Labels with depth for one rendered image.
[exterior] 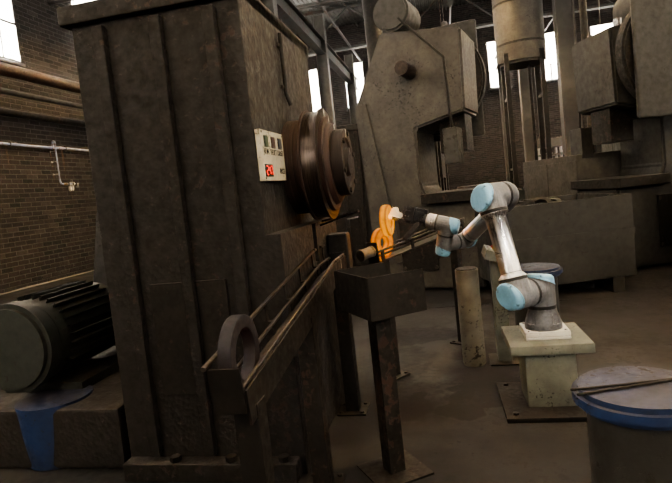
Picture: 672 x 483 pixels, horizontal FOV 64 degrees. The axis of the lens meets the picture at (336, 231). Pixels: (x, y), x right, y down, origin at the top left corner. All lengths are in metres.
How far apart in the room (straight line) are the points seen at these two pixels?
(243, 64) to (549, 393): 1.76
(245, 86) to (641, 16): 4.01
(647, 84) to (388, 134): 2.17
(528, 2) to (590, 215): 7.18
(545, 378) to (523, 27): 9.12
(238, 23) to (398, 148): 3.20
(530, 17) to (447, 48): 6.26
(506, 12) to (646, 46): 6.08
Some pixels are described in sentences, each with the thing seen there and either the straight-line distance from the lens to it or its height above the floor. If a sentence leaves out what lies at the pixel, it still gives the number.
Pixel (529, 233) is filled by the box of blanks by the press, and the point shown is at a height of 0.53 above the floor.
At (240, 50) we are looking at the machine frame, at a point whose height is 1.51.
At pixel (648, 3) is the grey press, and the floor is 2.25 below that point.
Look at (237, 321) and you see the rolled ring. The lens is 1.28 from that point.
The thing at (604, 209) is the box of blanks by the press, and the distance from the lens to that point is 4.56.
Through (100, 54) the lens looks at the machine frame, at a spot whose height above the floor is 1.57.
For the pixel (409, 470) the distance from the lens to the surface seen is 2.07.
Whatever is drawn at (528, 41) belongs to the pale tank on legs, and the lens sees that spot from 11.01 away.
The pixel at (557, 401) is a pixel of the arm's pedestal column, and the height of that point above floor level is 0.04.
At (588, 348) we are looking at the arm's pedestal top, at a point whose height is 0.28.
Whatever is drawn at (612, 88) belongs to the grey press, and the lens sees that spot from 5.48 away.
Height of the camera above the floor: 1.00
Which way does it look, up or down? 4 degrees down
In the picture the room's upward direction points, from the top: 6 degrees counter-clockwise
